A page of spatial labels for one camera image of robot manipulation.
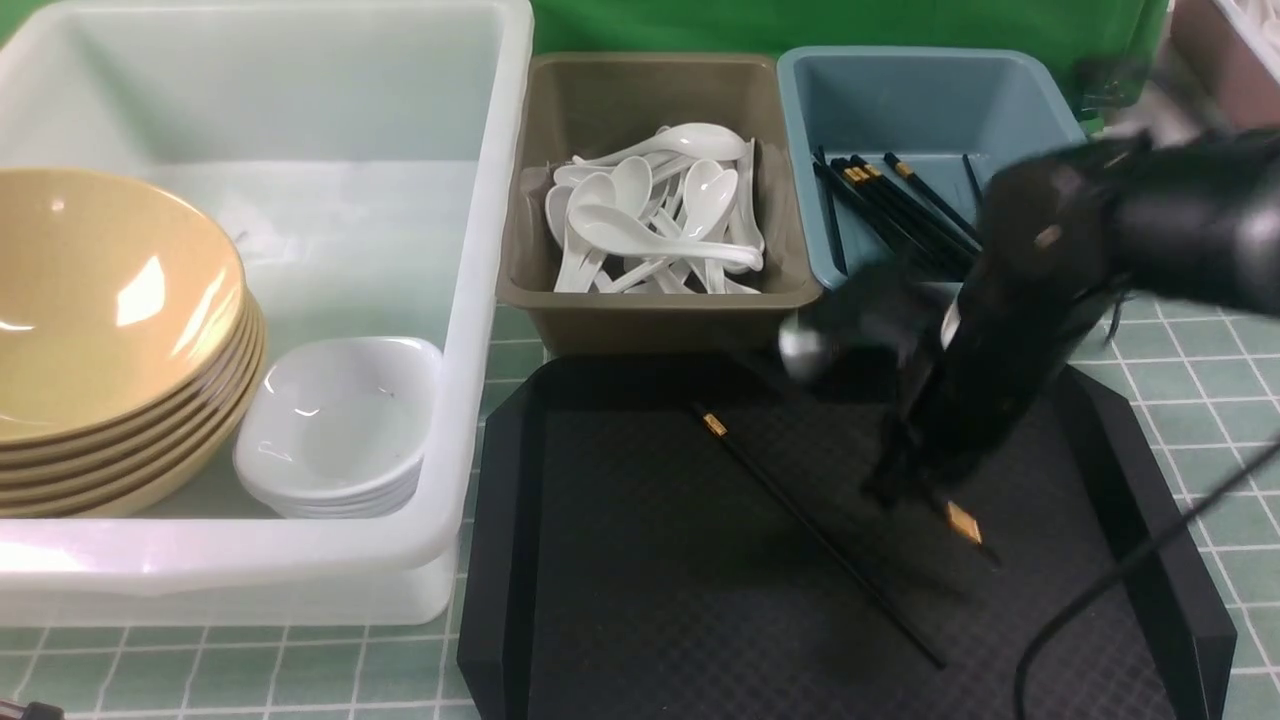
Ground green cloth backdrop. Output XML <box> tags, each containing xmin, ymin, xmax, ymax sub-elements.
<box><xmin>532</xmin><ymin>1</ymin><xmax>1170</xmax><ymax>129</ymax></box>

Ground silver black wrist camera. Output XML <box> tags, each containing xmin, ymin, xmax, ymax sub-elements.
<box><xmin>777</xmin><ymin>263</ymin><xmax>955</xmax><ymax>383</ymax></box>

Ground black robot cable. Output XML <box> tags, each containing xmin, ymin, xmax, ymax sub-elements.
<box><xmin>1012</xmin><ymin>439</ymin><xmax>1280</xmax><ymax>720</ymax></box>

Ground white ceramic soup spoon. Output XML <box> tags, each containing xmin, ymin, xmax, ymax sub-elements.
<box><xmin>567</xmin><ymin>204</ymin><xmax>764</xmax><ymax>272</ymax></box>

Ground black plastic serving tray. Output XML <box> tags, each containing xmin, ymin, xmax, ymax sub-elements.
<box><xmin>457</xmin><ymin>350</ymin><xmax>1179</xmax><ymax>719</ymax></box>

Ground black gold-tipped chopstick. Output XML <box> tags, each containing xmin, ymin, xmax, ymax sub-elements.
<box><xmin>687</xmin><ymin>402</ymin><xmax>947</xmax><ymax>670</ymax></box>
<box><xmin>941</xmin><ymin>501</ymin><xmax>1001</xmax><ymax>568</ymax></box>

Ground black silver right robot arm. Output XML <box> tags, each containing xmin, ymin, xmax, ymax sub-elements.
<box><xmin>863</xmin><ymin>129</ymin><xmax>1277</xmax><ymax>507</ymax></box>

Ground stack of white dishes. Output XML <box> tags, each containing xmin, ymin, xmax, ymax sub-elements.
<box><xmin>233</xmin><ymin>336</ymin><xmax>443</xmax><ymax>519</ymax></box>

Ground pink plastic bin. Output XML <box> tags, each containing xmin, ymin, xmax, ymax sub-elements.
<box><xmin>1170</xmin><ymin>1</ymin><xmax>1279</xmax><ymax>129</ymax></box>

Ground white spoons pile in bin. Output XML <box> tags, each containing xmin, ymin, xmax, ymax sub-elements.
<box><xmin>543</xmin><ymin>122</ymin><xmax>767</xmax><ymax>295</ymax></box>

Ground large white plastic tub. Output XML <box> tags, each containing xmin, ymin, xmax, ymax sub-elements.
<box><xmin>3</xmin><ymin>1</ymin><xmax>534</xmax><ymax>626</ymax></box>

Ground stack of tan bowls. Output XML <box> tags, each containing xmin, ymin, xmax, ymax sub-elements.
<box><xmin>1</xmin><ymin>168</ymin><xmax>268</xmax><ymax>519</ymax></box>

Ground blue plastic chopstick bin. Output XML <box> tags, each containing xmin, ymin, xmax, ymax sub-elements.
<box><xmin>777</xmin><ymin>46</ymin><xmax>1085</xmax><ymax>288</ymax></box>

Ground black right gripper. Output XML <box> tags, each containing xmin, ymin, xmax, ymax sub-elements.
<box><xmin>864</xmin><ymin>150</ymin><xmax>1121</xmax><ymax>507</ymax></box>

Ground black chopsticks pile in bin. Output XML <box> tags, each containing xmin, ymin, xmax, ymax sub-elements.
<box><xmin>813</xmin><ymin>147</ymin><xmax>980</xmax><ymax>282</ymax></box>

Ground brown plastic spoon bin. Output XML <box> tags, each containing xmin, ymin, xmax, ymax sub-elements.
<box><xmin>495</xmin><ymin>53</ymin><xmax>822</xmax><ymax>356</ymax></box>

